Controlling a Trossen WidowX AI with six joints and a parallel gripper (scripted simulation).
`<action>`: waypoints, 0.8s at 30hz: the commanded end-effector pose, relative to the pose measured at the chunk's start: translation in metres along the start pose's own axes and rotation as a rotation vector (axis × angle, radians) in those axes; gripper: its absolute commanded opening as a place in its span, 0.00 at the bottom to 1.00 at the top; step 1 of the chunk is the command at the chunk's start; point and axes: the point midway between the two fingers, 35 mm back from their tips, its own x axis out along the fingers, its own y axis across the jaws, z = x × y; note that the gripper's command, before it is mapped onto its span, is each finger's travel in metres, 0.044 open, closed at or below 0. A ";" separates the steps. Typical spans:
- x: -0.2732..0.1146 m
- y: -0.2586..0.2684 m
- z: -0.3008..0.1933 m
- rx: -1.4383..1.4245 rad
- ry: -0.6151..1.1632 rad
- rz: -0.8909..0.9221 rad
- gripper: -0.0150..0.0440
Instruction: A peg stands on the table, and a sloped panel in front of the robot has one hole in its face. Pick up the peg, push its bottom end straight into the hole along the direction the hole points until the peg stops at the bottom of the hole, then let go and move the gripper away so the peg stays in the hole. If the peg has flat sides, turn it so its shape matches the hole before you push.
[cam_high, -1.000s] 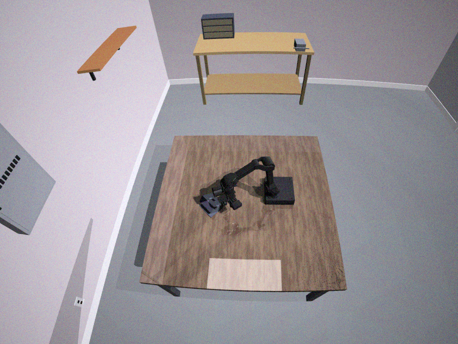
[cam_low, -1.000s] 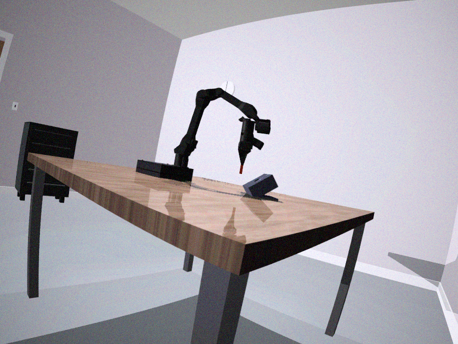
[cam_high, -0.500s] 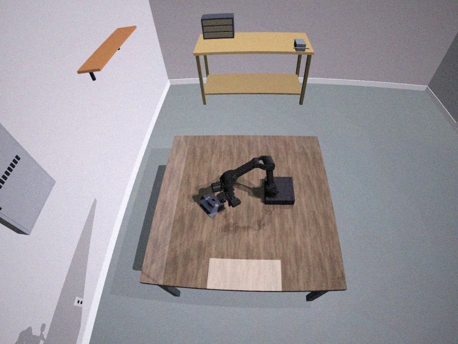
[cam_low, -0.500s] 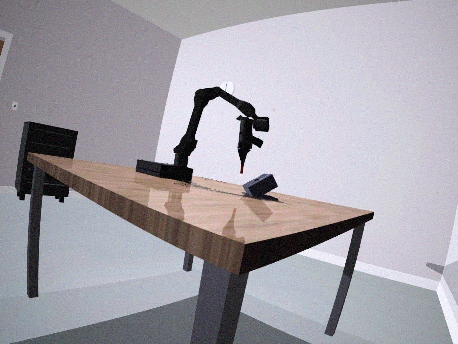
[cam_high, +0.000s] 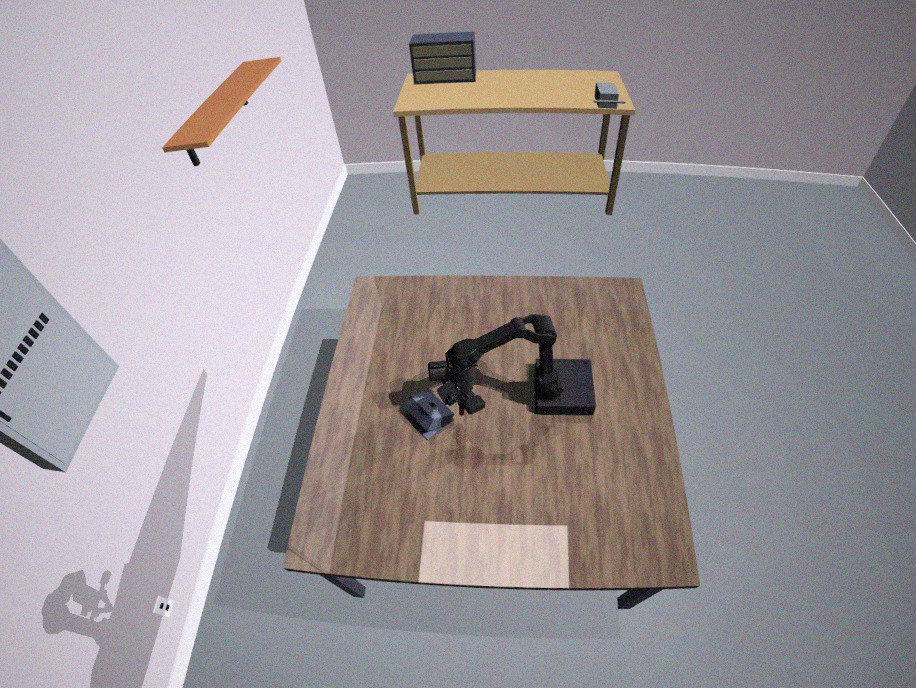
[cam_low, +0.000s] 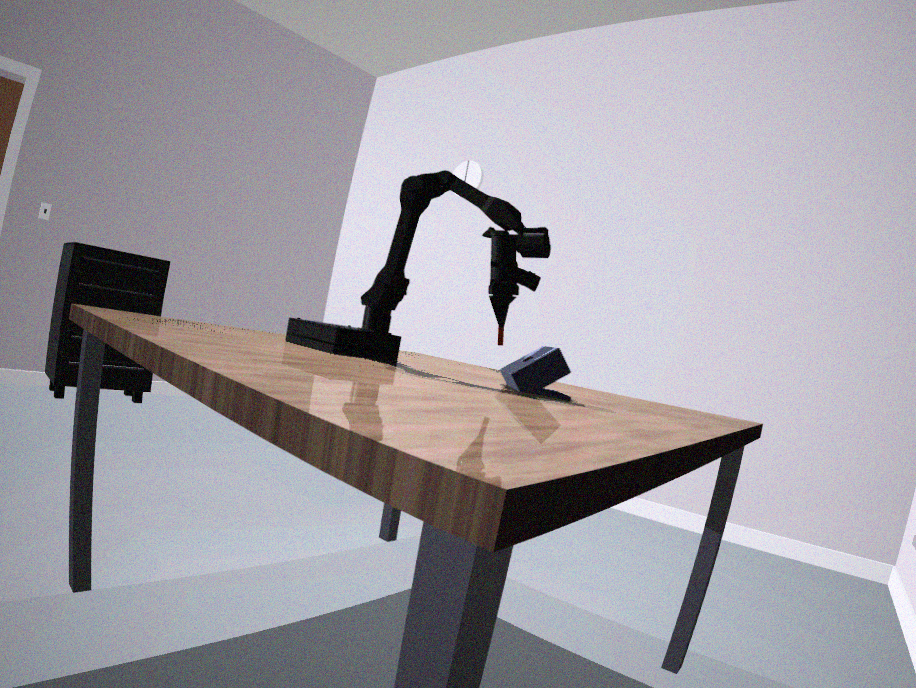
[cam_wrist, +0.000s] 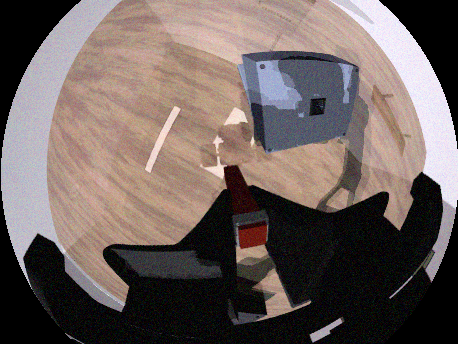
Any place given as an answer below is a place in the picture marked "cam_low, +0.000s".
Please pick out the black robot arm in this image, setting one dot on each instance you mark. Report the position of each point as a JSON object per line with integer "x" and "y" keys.
{"x": 416, "y": 192}

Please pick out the blue-grey sloped panel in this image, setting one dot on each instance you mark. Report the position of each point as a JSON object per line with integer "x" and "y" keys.
{"x": 537, "y": 370}

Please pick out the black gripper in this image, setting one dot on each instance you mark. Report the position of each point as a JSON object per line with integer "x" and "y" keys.
{"x": 502, "y": 287}

